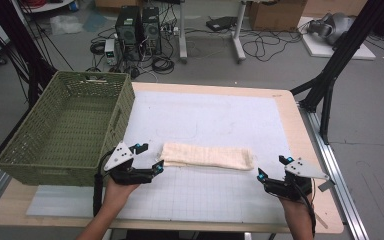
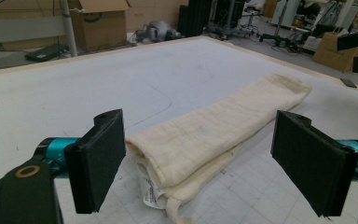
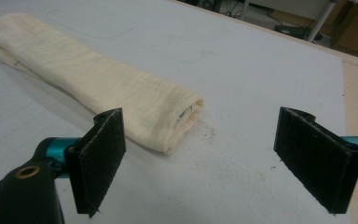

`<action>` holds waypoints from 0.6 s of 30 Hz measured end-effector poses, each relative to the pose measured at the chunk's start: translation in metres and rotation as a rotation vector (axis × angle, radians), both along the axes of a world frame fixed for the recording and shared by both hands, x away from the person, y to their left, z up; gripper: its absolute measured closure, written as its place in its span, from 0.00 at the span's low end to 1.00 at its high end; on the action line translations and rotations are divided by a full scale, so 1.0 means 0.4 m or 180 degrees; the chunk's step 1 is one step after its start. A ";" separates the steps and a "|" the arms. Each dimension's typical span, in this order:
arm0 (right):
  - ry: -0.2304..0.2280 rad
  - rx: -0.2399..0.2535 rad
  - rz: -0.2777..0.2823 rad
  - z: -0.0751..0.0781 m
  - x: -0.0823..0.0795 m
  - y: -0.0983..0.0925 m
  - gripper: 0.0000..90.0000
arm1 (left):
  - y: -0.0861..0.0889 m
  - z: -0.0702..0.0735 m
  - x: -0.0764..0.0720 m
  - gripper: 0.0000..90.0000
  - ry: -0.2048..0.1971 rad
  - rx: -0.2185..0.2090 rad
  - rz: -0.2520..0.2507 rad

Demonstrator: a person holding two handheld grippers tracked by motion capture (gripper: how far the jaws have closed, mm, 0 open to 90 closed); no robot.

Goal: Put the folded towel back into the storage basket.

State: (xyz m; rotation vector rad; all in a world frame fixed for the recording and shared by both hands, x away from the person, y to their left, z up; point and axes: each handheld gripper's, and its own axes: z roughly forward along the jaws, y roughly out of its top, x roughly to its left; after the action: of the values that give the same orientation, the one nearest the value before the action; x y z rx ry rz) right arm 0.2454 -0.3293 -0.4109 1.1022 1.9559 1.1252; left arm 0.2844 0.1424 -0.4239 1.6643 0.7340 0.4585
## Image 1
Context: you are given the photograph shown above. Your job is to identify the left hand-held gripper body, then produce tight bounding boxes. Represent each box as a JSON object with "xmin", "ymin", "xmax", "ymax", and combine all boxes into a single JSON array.
[{"xmin": 103, "ymin": 141, "xmax": 155, "ymax": 186}]

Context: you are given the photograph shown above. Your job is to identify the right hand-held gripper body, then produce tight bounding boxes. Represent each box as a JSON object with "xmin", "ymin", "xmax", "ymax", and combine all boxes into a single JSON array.
[{"xmin": 264, "ymin": 157, "xmax": 331, "ymax": 202}]

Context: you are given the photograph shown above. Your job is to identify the cream towel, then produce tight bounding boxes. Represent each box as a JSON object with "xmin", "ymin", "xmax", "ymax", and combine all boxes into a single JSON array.
[{"xmin": 159, "ymin": 141, "xmax": 255, "ymax": 172}]

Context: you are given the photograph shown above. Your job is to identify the person's left hand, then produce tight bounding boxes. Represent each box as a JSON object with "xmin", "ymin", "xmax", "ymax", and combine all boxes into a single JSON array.
[{"xmin": 103, "ymin": 177, "xmax": 141, "ymax": 207}]

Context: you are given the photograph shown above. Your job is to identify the person's right hand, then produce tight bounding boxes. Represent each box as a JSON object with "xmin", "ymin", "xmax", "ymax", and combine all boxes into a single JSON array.
[{"xmin": 277, "ymin": 195, "xmax": 315, "ymax": 218}]

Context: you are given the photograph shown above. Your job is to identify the green woven basket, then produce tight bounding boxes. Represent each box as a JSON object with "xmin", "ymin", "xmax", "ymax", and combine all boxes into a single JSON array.
[{"xmin": 0, "ymin": 70, "xmax": 136, "ymax": 187}]

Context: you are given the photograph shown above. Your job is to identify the white grid mat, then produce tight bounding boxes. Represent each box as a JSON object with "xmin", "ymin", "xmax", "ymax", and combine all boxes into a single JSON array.
[{"xmin": 26, "ymin": 90, "xmax": 293, "ymax": 225}]

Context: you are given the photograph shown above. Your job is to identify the small white power supply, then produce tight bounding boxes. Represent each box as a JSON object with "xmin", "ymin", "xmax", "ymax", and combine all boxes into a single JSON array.
[{"xmin": 103, "ymin": 37, "xmax": 119, "ymax": 67}]

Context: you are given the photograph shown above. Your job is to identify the white board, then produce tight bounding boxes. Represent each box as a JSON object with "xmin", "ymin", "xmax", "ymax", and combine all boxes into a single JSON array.
[{"xmin": 297, "ymin": 16, "xmax": 377, "ymax": 62}]

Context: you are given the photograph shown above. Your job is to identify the black computer tower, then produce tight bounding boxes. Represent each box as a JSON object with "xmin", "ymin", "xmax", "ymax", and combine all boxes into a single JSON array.
[
  {"xmin": 114, "ymin": 5, "xmax": 145, "ymax": 62},
  {"xmin": 141, "ymin": 6, "xmax": 163, "ymax": 56}
]

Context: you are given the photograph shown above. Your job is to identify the white desk leg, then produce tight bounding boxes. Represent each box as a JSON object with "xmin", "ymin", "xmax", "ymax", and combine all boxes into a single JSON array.
[
  {"xmin": 231, "ymin": 0, "xmax": 248, "ymax": 65},
  {"xmin": 177, "ymin": 0, "xmax": 189, "ymax": 65}
]

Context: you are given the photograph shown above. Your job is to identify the black metal stand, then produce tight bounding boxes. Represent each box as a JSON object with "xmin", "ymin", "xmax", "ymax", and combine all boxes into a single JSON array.
[
  {"xmin": 289, "ymin": 0, "xmax": 384, "ymax": 146},
  {"xmin": 0, "ymin": 0, "xmax": 58, "ymax": 108}
]

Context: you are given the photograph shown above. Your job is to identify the grey headset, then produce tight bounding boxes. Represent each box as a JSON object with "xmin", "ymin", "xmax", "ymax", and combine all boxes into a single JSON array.
[{"xmin": 306, "ymin": 12, "xmax": 357, "ymax": 47}]

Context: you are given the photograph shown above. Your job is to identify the clear plastic bag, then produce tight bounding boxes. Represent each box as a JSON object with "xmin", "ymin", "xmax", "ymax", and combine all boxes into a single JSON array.
[{"xmin": 49, "ymin": 14, "xmax": 83, "ymax": 36}]

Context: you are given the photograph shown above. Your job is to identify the brown cardboard box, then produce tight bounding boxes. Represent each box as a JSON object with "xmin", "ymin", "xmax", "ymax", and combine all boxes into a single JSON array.
[
  {"xmin": 247, "ymin": 0, "xmax": 308, "ymax": 33},
  {"xmin": 94, "ymin": 0, "xmax": 145, "ymax": 10},
  {"xmin": 301, "ymin": 0, "xmax": 370, "ymax": 18}
]

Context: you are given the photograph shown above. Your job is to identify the flat black device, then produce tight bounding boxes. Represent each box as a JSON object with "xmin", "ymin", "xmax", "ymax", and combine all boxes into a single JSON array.
[{"xmin": 205, "ymin": 15, "xmax": 238, "ymax": 33}]

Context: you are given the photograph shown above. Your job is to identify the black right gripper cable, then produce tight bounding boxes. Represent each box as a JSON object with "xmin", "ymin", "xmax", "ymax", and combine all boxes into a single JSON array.
[{"xmin": 292, "ymin": 179, "xmax": 317, "ymax": 238}]

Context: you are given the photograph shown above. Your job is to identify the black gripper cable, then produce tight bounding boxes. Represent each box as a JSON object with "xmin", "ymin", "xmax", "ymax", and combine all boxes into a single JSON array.
[
  {"xmin": 92, "ymin": 150, "xmax": 115, "ymax": 218},
  {"xmin": 292, "ymin": 179, "xmax": 317, "ymax": 238}
]

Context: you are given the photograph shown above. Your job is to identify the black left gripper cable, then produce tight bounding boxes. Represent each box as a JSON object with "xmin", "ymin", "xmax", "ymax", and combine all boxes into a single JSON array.
[{"xmin": 92, "ymin": 150, "xmax": 115, "ymax": 218}]

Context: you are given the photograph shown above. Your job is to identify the coiled black cable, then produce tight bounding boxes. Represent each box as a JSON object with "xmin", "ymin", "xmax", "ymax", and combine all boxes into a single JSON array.
[{"xmin": 151, "ymin": 55, "xmax": 176, "ymax": 76}]

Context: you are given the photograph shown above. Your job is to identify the tangled black floor cables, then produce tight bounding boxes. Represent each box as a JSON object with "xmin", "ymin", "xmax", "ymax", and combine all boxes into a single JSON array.
[{"xmin": 240, "ymin": 29, "xmax": 304, "ymax": 63}]

